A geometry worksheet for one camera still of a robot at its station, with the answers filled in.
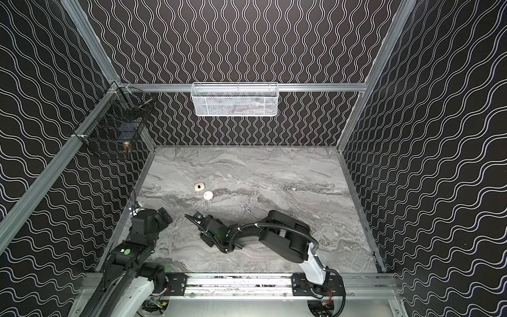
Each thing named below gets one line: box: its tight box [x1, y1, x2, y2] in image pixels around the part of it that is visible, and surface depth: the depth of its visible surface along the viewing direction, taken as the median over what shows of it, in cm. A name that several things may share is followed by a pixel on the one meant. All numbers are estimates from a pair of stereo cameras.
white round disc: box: [203, 190, 214, 201], surface depth 100 cm
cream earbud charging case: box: [194, 182, 206, 192], surface depth 102 cm
